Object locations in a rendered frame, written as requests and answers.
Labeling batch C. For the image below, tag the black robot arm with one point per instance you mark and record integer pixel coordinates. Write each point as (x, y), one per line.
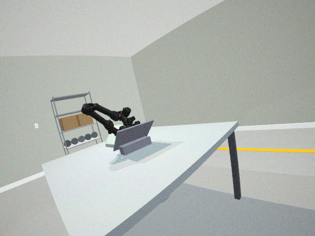
(89, 108)

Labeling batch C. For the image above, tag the light grey switch panel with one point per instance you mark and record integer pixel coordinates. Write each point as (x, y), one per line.
(133, 138)

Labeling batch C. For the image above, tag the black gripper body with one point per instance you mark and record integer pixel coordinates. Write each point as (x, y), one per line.
(127, 125)

